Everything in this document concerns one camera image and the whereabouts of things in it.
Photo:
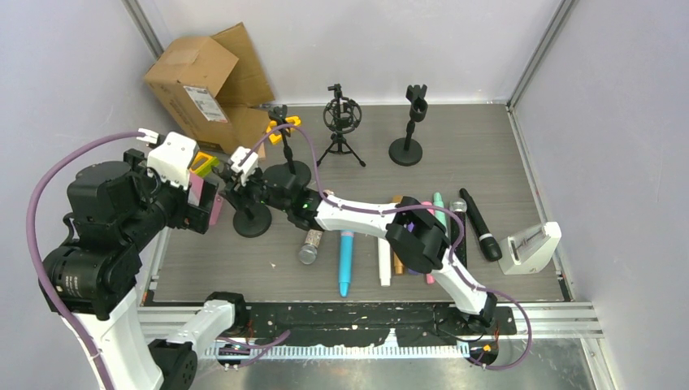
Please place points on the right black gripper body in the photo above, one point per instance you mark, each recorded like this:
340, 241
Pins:
246, 190

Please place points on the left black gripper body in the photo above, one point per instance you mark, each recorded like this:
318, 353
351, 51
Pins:
199, 206

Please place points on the black mic stand front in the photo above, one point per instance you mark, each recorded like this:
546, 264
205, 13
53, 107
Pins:
252, 218

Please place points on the black mic stand round base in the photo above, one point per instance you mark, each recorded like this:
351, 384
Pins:
288, 150

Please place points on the glitter microphone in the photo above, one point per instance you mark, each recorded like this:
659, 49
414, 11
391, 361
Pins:
308, 252

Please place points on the blue toy microphone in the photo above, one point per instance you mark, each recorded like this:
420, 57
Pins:
345, 262

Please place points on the cardboard box with label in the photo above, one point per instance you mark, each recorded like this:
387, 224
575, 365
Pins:
214, 87

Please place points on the black tripod shock mount stand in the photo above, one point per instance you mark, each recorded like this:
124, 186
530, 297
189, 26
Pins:
342, 115

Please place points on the white microphone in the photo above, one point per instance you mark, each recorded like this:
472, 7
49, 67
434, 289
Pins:
384, 262

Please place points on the black mic stand wide clip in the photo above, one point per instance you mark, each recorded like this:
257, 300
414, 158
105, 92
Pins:
407, 151

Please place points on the gold microphone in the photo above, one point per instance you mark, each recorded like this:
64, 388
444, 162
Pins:
398, 267

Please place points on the pink microphone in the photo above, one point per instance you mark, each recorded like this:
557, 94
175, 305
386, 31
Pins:
428, 277

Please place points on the purple microphone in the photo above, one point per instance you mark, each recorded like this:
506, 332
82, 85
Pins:
410, 271

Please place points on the black sparkle grille microphone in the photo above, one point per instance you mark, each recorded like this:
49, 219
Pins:
458, 229

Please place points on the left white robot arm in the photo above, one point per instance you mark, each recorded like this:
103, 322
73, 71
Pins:
117, 209

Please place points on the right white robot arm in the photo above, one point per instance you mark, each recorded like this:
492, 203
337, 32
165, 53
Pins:
419, 240

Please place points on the pink plastic holder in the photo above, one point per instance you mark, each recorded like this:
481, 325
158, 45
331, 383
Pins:
204, 193

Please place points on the yellow green triangle block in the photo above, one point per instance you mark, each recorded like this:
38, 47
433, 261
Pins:
203, 164

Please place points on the yellow triangle toy block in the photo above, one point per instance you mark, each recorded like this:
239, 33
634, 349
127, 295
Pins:
276, 137

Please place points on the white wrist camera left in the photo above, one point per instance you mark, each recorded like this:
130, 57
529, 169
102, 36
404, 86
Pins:
171, 156

